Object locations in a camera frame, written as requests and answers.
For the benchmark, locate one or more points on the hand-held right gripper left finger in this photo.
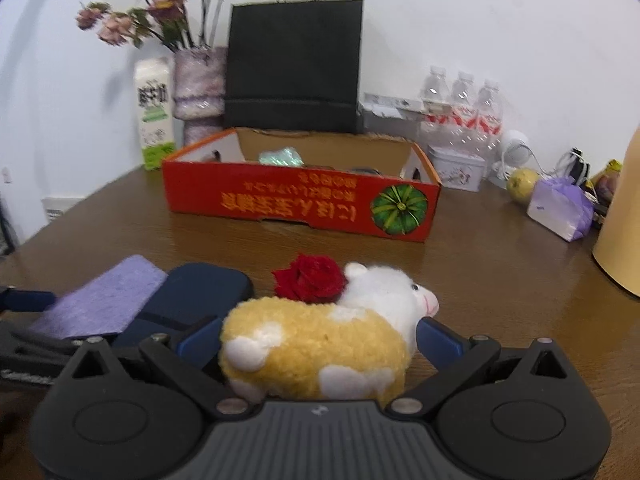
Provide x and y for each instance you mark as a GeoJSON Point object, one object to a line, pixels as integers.
{"type": "Point", "coordinates": [196, 348]}

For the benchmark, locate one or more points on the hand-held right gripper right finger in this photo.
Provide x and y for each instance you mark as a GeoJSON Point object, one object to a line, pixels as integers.
{"type": "Point", "coordinates": [441, 347]}

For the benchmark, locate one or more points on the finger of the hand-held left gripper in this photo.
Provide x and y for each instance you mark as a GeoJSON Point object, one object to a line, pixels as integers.
{"type": "Point", "coordinates": [25, 300]}
{"type": "Point", "coordinates": [35, 345]}

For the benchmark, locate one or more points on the purple cloth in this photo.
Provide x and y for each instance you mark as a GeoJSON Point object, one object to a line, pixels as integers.
{"type": "Point", "coordinates": [100, 300]}

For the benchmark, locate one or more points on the yellow and white plush toy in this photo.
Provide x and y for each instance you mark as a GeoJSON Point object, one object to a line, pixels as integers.
{"type": "Point", "coordinates": [310, 345]}

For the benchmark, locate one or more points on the red cardboard box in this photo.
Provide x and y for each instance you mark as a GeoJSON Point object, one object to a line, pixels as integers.
{"type": "Point", "coordinates": [300, 200]}

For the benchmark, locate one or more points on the navy blue case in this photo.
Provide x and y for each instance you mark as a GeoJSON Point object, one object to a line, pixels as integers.
{"type": "Point", "coordinates": [200, 285]}

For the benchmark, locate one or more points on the red fabric rose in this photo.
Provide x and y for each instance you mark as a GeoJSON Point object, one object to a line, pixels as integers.
{"type": "Point", "coordinates": [312, 280]}

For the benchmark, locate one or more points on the floral metal tin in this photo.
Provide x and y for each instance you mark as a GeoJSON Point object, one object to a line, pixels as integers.
{"type": "Point", "coordinates": [457, 170]}

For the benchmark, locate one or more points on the yellow-green pear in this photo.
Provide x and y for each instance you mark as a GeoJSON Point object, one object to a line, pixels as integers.
{"type": "Point", "coordinates": [522, 185]}

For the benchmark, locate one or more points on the purple tissue pack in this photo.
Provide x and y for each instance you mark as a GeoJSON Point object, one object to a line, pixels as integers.
{"type": "Point", "coordinates": [560, 207]}

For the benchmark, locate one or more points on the white round desk gadget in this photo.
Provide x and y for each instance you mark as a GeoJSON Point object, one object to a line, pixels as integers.
{"type": "Point", "coordinates": [515, 152]}

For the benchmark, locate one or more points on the iridescent crinkled ornament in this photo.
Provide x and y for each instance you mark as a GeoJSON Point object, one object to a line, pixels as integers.
{"type": "Point", "coordinates": [281, 157]}

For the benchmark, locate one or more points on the yellow thermos jug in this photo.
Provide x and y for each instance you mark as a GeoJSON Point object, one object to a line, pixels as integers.
{"type": "Point", "coordinates": [622, 230]}

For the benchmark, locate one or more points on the white and green milk carton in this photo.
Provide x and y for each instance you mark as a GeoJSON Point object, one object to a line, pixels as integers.
{"type": "Point", "coordinates": [155, 120]}

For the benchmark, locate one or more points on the clear plastic food container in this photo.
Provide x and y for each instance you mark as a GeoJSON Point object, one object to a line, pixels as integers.
{"type": "Point", "coordinates": [395, 127]}

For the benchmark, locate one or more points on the black charger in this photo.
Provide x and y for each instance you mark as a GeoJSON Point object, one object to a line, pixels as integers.
{"type": "Point", "coordinates": [579, 165]}

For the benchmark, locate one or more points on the colourful snack packet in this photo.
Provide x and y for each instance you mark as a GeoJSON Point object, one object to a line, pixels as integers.
{"type": "Point", "coordinates": [607, 185]}

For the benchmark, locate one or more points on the clear water bottle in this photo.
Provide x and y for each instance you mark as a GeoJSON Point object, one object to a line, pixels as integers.
{"type": "Point", "coordinates": [434, 95]}
{"type": "Point", "coordinates": [462, 110]}
{"type": "Point", "coordinates": [489, 115]}

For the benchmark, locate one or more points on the white and pink flat box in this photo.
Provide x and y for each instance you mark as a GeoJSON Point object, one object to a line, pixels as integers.
{"type": "Point", "coordinates": [395, 104]}

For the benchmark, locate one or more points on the mottled purple vase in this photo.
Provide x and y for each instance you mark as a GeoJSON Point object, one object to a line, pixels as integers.
{"type": "Point", "coordinates": [197, 90]}

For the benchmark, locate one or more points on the black paper bag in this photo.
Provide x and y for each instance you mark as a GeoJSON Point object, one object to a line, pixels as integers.
{"type": "Point", "coordinates": [295, 60]}

